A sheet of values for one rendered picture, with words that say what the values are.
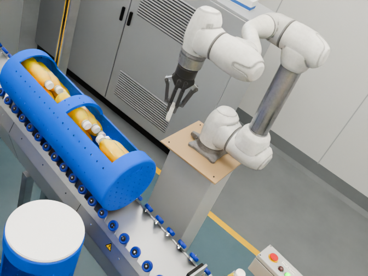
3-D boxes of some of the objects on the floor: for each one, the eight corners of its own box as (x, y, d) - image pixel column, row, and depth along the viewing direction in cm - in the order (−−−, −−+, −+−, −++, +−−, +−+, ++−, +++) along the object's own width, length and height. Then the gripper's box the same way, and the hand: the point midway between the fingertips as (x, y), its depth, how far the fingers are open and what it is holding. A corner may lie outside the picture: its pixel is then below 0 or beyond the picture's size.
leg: (19, 238, 258) (30, 168, 222) (23, 245, 255) (36, 174, 219) (10, 242, 253) (21, 171, 218) (15, 248, 251) (26, 178, 215)
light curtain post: (41, 173, 304) (85, -60, 207) (45, 178, 302) (91, -55, 205) (33, 176, 300) (74, -62, 203) (37, 181, 298) (81, -57, 200)
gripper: (206, 67, 145) (184, 119, 159) (172, 54, 143) (152, 108, 157) (206, 76, 139) (183, 129, 153) (170, 63, 137) (149, 119, 151)
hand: (170, 111), depth 153 cm, fingers closed
